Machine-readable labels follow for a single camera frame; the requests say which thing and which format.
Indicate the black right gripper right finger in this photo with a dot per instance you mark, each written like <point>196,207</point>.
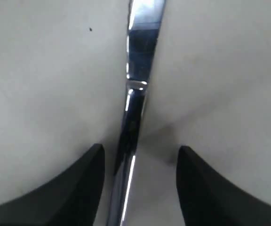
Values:
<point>208,199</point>

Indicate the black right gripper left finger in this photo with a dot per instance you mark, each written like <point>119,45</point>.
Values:
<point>70,199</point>

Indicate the silver table knife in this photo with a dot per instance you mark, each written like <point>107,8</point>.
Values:
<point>143,27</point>

